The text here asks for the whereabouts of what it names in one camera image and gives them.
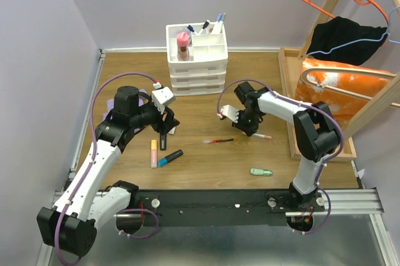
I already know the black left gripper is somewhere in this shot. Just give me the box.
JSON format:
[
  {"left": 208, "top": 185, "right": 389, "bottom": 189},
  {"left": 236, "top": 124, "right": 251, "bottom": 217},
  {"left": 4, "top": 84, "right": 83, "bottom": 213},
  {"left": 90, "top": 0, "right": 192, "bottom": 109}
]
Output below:
[{"left": 131, "top": 98, "right": 181, "bottom": 135}]

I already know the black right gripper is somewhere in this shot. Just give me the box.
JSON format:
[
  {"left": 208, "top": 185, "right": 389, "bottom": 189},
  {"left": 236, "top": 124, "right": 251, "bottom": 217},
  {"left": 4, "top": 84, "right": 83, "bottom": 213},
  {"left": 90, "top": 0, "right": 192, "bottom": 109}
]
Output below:
[{"left": 231, "top": 109, "right": 260, "bottom": 136}]

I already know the pink white marker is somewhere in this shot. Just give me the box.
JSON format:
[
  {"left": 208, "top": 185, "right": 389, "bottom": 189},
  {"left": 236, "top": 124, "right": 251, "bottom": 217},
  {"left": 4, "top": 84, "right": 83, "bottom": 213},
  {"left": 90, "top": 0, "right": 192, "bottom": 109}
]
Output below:
[{"left": 251, "top": 133, "right": 272, "bottom": 140}]

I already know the white plastic drawer organizer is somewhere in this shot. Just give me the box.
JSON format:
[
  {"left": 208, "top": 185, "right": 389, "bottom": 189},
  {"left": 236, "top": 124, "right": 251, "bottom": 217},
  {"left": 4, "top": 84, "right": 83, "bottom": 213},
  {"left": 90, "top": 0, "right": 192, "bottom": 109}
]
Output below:
[{"left": 166, "top": 22, "right": 228, "bottom": 96}]

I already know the pink cap pencil tube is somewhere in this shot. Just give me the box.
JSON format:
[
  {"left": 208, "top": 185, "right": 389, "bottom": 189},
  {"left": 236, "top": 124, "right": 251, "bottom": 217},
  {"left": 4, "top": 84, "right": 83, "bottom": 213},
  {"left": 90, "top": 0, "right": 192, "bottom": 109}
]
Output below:
[{"left": 176, "top": 31, "right": 191, "bottom": 61}]

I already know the blue cap white marker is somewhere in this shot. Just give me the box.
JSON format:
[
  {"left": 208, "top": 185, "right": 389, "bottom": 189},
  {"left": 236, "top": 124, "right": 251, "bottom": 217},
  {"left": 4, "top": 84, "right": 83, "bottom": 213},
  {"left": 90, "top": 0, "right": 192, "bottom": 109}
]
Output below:
[{"left": 187, "top": 25, "right": 198, "bottom": 35}]

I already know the black cap white marker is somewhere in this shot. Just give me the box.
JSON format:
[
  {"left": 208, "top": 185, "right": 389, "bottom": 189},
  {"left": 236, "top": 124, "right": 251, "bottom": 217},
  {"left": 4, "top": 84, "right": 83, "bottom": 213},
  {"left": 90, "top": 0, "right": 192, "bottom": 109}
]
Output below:
[{"left": 198, "top": 20, "right": 210, "bottom": 35}]

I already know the blue cap white pen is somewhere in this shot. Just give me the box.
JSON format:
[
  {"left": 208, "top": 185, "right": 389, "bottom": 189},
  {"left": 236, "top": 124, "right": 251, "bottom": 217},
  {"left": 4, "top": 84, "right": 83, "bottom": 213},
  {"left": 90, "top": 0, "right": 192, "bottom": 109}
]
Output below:
[{"left": 211, "top": 13, "right": 223, "bottom": 34}]

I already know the light blue white pen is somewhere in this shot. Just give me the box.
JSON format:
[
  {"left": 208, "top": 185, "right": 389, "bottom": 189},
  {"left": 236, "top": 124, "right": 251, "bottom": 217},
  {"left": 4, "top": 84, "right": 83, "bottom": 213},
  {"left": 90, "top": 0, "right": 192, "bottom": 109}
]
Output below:
[{"left": 218, "top": 13, "right": 226, "bottom": 30}]

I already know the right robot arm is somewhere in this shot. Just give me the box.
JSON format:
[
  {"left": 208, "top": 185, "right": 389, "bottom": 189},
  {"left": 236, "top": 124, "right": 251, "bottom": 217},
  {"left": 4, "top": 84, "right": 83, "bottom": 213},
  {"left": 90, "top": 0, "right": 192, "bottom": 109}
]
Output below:
[{"left": 228, "top": 81, "right": 344, "bottom": 211}]

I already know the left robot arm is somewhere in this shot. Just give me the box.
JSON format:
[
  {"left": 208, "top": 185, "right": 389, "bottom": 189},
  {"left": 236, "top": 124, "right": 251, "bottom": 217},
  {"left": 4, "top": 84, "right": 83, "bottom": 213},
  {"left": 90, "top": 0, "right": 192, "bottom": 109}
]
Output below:
[{"left": 37, "top": 83, "right": 179, "bottom": 258}]

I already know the white eraser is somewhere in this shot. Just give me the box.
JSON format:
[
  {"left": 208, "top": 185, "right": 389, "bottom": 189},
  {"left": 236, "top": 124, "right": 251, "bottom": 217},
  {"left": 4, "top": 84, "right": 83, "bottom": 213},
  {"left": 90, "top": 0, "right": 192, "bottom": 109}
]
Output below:
[{"left": 169, "top": 127, "right": 176, "bottom": 135}]

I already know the purple black highlighter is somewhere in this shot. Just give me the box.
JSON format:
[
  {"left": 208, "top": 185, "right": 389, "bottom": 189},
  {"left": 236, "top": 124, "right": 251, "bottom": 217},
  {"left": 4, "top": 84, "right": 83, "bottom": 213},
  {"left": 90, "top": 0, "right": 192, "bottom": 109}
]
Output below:
[{"left": 159, "top": 134, "right": 167, "bottom": 150}]

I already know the orange pink highlighter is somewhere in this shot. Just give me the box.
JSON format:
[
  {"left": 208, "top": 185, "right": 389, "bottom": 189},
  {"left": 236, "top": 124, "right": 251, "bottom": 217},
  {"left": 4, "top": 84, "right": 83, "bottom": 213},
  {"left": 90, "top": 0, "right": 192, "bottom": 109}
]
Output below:
[{"left": 151, "top": 139, "right": 158, "bottom": 169}]

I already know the orange red pen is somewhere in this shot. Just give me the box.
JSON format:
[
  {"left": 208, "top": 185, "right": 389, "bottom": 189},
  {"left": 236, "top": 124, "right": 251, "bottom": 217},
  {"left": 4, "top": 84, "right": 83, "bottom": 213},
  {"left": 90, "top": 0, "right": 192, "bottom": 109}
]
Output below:
[{"left": 202, "top": 137, "right": 236, "bottom": 144}]

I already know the blue black highlighter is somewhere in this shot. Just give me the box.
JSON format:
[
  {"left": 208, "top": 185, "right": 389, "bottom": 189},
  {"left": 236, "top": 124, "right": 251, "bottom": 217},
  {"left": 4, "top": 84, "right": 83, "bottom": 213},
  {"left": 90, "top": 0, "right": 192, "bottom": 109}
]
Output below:
[{"left": 158, "top": 149, "right": 183, "bottom": 167}]

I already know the green stapler remover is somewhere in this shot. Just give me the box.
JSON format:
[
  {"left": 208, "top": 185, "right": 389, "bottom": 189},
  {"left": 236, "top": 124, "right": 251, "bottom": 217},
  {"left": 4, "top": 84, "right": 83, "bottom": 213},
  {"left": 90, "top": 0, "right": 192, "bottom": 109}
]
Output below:
[{"left": 250, "top": 168, "right": 273, "bottom": 177}]

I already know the purple cloth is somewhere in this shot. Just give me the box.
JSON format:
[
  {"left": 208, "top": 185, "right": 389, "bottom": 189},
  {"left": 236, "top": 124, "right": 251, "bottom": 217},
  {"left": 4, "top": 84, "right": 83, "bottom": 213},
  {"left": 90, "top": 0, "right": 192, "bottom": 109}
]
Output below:
[{"left": 102, "top": 89, "right": 148, "bottom": 121}]

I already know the wooden hanger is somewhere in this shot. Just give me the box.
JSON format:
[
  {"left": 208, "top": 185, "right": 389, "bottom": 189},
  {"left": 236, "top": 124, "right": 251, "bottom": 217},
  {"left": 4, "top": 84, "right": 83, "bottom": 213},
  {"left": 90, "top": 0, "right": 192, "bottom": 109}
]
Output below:
[{"left": 300, "top": 62, "right": 400, "bottom": 107}]

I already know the orange white tie-dye garment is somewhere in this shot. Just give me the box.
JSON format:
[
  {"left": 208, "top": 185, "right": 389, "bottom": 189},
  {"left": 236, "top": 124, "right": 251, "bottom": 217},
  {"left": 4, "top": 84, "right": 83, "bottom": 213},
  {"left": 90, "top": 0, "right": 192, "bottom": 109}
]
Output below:
[{"left": 294, "top": 58, "right": 395, "bottom": 128}]

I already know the black garment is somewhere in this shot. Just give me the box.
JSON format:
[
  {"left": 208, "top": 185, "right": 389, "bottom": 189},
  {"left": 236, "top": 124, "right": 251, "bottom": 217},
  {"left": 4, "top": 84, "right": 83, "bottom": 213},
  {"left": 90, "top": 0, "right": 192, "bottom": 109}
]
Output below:
[{"left": 307, "top": 17, "right": 387, "bottom": 66}]

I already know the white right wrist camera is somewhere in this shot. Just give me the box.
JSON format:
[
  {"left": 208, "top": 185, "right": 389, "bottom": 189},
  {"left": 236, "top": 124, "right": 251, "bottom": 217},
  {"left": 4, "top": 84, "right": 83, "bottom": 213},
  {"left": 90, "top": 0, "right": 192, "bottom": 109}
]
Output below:
[{"left": 217, "top": 105, "right": 239, "bottom": 123}]

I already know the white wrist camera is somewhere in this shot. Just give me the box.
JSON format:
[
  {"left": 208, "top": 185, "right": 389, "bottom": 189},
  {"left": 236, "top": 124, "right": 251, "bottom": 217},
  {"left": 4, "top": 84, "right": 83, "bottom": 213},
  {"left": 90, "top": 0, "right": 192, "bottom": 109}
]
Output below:
[
  {"left": 151, "top": 81, "right": 176, "bottom": 115},
  {"left": 217, "top": 105, "right": 239, "bottom": 123}
]

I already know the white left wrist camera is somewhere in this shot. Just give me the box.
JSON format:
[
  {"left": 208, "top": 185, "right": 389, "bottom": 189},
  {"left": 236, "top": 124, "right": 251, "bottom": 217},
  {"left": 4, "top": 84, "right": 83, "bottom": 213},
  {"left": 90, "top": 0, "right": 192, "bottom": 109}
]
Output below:
[{"left": 151, "top": 81, "right": 176, "bottom": 115}]

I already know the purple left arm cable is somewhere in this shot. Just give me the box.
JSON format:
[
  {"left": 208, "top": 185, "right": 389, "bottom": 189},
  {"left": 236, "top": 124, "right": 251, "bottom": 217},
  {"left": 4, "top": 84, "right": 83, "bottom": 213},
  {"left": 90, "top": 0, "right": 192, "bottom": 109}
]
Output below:
[{"left": 54, "top": 72, "right": 162, "bottom": 266}]

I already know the aluminium frame rail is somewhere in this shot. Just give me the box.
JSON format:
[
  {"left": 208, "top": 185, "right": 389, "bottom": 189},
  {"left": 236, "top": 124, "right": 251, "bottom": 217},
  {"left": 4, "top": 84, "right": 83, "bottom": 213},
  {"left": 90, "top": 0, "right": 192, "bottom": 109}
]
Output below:
[{"left": 37, "top": 181, "right": 399, "bottom": 265}]

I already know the light blue wire hanger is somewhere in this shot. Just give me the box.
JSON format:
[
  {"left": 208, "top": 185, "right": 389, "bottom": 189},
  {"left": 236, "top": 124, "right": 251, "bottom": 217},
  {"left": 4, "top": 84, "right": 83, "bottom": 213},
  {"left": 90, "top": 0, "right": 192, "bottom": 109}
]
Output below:
[{"left": 306, "top": 6, "right": 400, "bottom": 57}]

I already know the wooden clothes rack frame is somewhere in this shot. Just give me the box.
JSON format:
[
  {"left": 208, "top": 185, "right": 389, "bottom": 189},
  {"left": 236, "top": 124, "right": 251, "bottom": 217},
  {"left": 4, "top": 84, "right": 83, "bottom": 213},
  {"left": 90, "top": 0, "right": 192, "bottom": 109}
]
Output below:
[{"left": 296, "top": 0, "right": 399, "bottom": 139}]

